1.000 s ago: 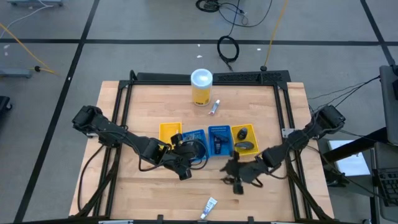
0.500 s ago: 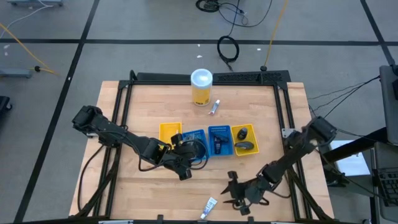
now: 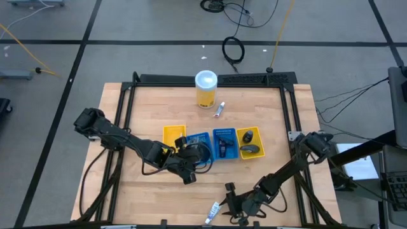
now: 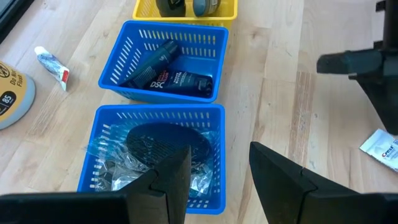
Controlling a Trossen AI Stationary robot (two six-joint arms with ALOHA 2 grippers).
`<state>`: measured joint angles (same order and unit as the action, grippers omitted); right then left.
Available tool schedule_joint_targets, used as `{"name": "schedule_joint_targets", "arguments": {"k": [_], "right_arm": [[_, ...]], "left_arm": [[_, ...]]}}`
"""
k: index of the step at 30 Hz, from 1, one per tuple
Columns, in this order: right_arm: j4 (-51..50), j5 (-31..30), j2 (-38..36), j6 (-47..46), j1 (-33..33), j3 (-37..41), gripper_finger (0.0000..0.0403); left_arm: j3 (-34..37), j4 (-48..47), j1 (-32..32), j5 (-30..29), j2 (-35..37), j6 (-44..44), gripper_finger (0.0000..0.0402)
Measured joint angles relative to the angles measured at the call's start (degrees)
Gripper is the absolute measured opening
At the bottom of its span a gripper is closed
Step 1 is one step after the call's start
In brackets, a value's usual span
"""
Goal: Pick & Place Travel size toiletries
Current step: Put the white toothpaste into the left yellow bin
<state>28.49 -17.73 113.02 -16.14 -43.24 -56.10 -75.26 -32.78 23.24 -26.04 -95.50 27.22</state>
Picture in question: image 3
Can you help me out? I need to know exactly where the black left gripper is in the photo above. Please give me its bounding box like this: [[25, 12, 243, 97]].
[[163, 146, 202, 186]]

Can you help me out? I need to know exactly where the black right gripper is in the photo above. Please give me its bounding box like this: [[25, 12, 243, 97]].
[[221, 187, 271, 225]]

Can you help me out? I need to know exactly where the white toothpaste tube blue print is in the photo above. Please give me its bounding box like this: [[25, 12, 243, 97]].
[[204, 201, 221, 225]]

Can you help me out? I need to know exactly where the black tube red print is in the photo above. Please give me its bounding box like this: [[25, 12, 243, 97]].
[[217, 138, 228, 158]]

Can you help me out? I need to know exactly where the white toothpaste tube red mark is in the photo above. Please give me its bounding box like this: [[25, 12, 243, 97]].
[[213, 101, 226, 118]]

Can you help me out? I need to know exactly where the blue slotted plastic basket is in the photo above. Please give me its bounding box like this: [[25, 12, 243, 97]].
[[185, 132, 214, 166], [212, 127, 240, 160]]

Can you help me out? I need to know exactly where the yellow slotted plastic basket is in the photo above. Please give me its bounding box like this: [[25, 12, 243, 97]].
[[162, 125, 187, 150], [236, 126, 266, 160]]

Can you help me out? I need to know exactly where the yellow wipes canister white lid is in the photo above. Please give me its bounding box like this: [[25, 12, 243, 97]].
[[194, 69, 219, 109]]

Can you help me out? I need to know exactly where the black perforated plate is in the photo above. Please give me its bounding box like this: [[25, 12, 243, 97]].
[[219, 72, 298, 85]]

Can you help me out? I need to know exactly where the white flat panel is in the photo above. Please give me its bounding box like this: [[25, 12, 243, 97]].
[[335, 142, 371, 181]]

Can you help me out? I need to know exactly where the black metal strut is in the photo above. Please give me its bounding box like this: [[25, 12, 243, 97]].
[[330, 129, 398, 167]]

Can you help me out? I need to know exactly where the grey desk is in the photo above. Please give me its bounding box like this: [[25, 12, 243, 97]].
[[378, 144, 407, 228]]

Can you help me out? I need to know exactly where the black keyboard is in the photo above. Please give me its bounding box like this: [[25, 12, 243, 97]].
[[383, 173, 407, 213]]

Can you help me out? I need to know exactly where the grey monitor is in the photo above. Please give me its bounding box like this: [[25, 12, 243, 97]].
[[387, 66, 407, 150]]

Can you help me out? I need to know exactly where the black caster base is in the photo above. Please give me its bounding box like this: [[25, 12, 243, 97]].
[[0, 97, 13, 116]]

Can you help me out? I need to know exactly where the grey stand base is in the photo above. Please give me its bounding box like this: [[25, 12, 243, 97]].
[[0, 70, 34, 81], [6, 0, 66, 8]]

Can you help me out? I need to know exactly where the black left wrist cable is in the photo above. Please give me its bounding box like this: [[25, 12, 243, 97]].
[[139, 141, 214, 176]]

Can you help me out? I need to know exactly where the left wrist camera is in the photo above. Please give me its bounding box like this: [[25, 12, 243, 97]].
[[174, 135, 188, 149]]

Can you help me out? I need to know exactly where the black aluminium table frame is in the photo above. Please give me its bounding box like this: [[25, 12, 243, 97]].
[[76, 71, 343, 229]]

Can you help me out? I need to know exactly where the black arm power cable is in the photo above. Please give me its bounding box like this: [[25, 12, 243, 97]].
[[78, 148, 107, 218]]

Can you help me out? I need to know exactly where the black coiled floor cable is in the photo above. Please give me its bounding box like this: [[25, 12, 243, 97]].
[[221, 36, 246, 73]]

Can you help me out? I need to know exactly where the yellow floor cable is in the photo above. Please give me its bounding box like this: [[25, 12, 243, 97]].
[[269, 0, 296, 69], [0, 24, 61, 79]]

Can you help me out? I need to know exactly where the black floor cable bundle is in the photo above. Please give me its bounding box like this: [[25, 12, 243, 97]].
[[199, 0, 280, 29]]

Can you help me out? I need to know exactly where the white floor cable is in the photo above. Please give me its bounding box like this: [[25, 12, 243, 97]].
[[0, 4, 53, 32]]

